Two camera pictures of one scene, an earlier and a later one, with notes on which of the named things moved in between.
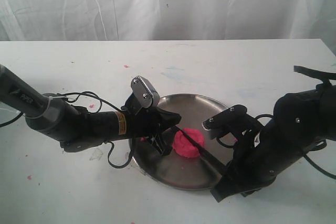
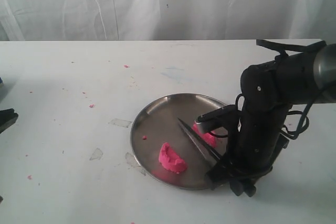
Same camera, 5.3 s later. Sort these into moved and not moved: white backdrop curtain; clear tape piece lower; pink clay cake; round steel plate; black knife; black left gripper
Moved: black left gripper; pink clay cake; black knife
Not moved: clear tape piece lower; round steel plate; white backdrop curtain
